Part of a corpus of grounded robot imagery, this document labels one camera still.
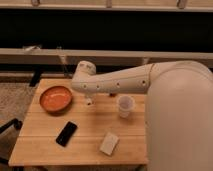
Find white bottle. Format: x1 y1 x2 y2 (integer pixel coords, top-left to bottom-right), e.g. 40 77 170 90
85 96 94 106

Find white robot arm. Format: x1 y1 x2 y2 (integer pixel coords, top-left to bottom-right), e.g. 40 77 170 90
71 61 213 171

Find dark red marker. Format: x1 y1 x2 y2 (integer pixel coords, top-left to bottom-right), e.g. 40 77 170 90
109 93 117 97

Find translucent plastic cup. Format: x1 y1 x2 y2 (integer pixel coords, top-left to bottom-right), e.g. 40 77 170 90
117 95 135 118

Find orange bowl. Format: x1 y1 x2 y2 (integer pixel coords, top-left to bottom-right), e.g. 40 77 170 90
39 86 73 113

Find white sponge block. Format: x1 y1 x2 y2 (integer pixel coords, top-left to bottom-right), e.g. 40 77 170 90
99 132 119 156

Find black phone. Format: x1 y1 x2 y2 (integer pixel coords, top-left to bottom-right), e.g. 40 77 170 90
56 122 77 147

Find black chair part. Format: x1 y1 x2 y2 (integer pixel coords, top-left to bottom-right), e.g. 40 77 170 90
0 118 23 134

